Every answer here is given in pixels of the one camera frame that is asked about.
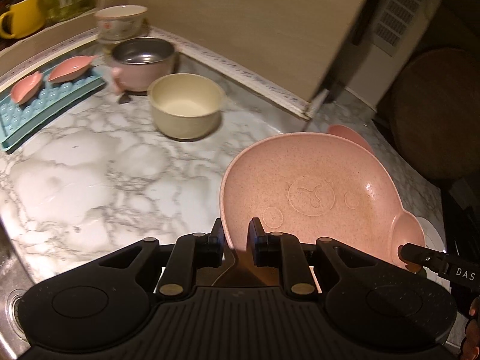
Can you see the pink pot with steel interior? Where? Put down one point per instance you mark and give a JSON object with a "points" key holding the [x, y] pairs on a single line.
{"points": [[138, 62]]}

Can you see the right hand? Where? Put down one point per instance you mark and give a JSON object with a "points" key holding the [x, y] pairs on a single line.
{"points": [[470, 346]]}

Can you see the wall vent grille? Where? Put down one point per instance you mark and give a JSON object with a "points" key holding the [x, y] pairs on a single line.
{"points": [[394, 19]]}

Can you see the stainless steel sink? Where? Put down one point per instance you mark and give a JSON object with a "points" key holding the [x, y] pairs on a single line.
{"points": [[14, 282]]}

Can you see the white floral ceramic bowl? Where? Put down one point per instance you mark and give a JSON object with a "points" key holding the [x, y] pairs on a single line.
{"points": [[121, 23]]}

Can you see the pink leaf dish near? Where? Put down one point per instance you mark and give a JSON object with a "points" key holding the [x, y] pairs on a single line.
{"points": [[24, 89]]}

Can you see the blue ice cube tray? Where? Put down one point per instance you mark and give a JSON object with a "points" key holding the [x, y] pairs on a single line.
{"points": [[20, 122]]}

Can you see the white plate at right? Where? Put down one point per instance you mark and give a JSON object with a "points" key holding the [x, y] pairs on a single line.
{"points": [[433, 240]]}

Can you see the large pink bowl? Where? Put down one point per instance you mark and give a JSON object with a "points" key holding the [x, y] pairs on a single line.
{"points": [[350, 134]]}

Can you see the pink bear-shaped plate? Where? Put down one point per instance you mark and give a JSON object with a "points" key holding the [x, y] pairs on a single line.
{"points": [[312, 185]]}

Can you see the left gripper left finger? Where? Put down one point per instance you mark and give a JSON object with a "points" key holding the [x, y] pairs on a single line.
{"points": [[181, 261]]}

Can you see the pink leaf dish far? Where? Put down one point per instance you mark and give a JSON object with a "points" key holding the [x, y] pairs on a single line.
{"points": [[71, 68]]}

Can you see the pink leaf dish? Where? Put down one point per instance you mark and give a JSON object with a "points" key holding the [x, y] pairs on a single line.
{"points": [[24, 89], [71, 68]]}

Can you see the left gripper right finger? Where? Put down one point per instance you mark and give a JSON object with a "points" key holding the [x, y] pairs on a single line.
{"points": [[285, 253]]}

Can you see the yellow mug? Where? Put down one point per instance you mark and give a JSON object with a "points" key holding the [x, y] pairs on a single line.
{"points": [[23, 19]]}

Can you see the cream bowl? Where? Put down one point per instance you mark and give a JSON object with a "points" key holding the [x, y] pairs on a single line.
{"points": [[186, 106]]}

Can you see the round wooden cutting board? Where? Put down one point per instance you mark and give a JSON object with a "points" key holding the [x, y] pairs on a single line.
{"points": [[435, 114]]}

